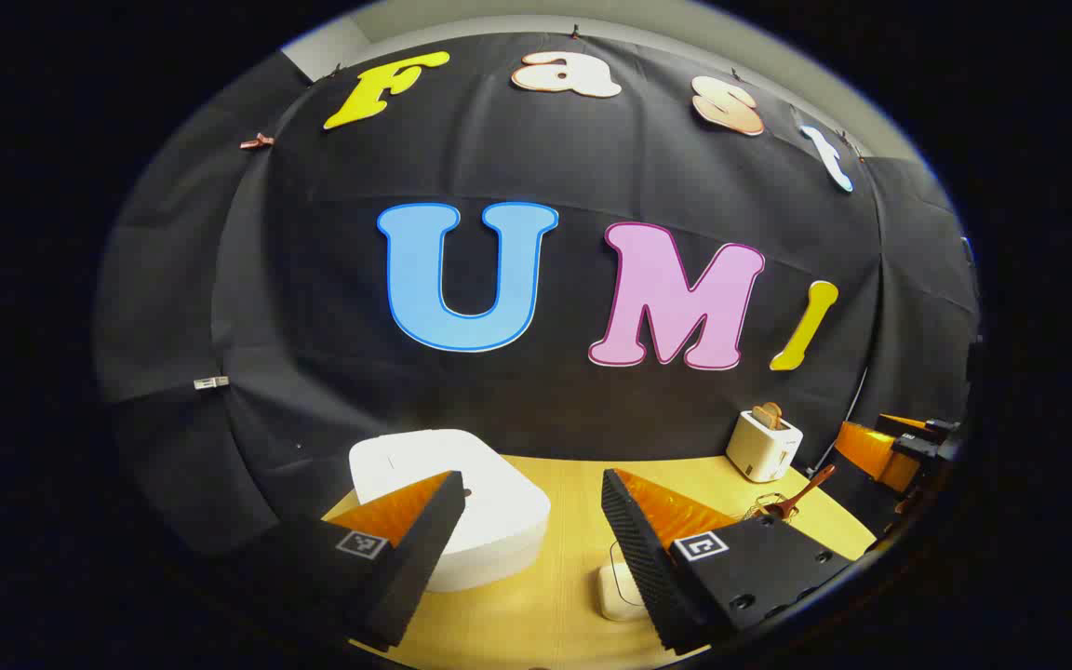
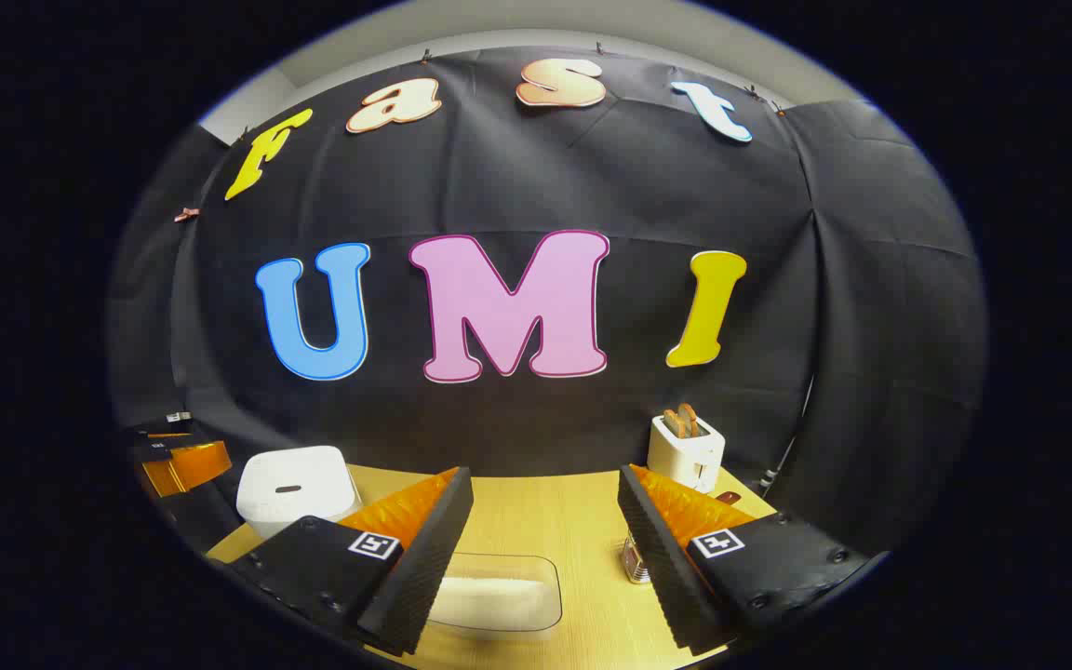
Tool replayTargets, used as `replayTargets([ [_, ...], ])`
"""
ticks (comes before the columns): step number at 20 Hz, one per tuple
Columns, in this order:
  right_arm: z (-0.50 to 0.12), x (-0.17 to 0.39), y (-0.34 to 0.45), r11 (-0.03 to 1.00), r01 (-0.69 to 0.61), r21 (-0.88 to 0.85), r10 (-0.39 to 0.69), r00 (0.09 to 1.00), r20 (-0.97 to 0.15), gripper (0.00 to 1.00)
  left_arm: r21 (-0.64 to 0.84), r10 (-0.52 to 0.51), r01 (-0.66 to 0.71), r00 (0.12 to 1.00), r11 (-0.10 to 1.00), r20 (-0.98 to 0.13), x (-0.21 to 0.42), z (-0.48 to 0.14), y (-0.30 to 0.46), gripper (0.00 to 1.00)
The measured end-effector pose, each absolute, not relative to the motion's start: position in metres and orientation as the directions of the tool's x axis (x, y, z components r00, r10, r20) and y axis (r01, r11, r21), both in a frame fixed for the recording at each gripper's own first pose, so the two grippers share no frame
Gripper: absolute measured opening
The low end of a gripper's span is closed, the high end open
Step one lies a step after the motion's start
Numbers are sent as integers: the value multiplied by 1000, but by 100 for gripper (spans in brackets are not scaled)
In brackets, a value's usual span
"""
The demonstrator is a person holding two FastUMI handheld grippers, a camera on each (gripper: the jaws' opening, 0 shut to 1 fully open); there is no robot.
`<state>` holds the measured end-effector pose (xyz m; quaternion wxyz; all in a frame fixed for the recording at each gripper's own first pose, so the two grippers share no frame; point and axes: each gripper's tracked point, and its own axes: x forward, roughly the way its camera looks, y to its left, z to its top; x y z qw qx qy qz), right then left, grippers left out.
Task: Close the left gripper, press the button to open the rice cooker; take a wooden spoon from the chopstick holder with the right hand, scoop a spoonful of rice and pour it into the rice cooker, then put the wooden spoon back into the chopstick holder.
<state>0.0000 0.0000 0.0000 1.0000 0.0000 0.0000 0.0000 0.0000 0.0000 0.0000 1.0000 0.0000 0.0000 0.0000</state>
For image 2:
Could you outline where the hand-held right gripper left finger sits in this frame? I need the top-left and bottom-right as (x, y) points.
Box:
(227, 467), (475, 657)

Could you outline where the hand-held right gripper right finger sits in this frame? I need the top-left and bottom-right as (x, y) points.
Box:
(617, 463), (874, 650)

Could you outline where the wire chopstick holder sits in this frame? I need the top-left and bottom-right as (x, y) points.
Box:
(622, 534), (654, 586)

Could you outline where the white rice cooker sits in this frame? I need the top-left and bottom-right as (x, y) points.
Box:
(236, 445), (362, 539)

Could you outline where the clear plastic rice box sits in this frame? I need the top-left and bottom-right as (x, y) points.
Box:
(422, 553), (564, 640)

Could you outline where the white toaster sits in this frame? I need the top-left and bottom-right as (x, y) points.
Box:
(648, 414), (726, 494)

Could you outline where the black backdrop cloth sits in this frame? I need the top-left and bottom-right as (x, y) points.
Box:
(108, 47), (988, 559)

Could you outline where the black power cable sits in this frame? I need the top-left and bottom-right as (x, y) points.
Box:
(757, 372), (818, 494)

